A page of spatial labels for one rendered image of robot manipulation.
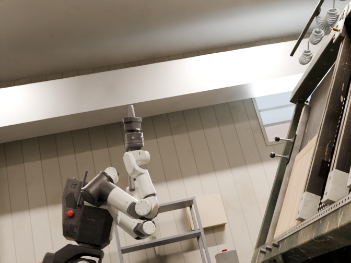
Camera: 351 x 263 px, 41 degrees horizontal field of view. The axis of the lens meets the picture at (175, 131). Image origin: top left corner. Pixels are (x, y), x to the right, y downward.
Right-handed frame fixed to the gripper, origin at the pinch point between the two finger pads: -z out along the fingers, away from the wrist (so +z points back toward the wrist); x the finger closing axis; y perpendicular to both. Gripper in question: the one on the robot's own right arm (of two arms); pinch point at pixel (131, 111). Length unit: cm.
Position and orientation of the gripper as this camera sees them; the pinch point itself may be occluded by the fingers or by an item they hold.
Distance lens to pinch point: 231.8
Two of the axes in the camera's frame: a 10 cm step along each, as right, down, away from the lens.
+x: 4.4, 0.4, 9.0
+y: 8.9, -1.5, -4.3
